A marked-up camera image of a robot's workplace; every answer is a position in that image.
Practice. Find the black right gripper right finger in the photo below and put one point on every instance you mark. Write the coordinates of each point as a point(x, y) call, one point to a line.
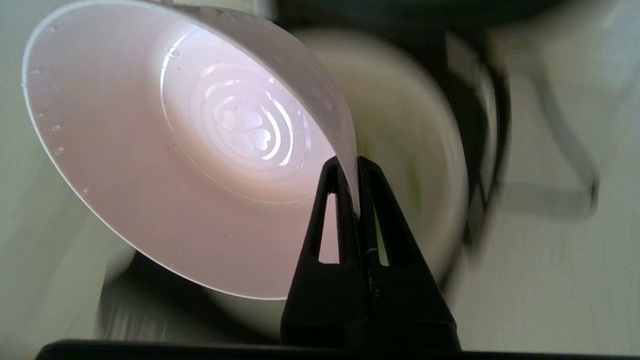
point(410, 310)

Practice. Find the pink plastic bowl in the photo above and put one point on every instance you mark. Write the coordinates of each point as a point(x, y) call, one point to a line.
point(125, 175)

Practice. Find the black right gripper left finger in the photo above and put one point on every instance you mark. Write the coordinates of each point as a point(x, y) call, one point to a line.
point(320, 310)

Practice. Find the beige inner cooking pot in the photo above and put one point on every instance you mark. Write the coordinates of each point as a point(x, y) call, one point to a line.
point(425, 150)

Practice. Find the black Midea rice cooker base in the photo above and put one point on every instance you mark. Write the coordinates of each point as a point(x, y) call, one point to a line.
point(240, 310)

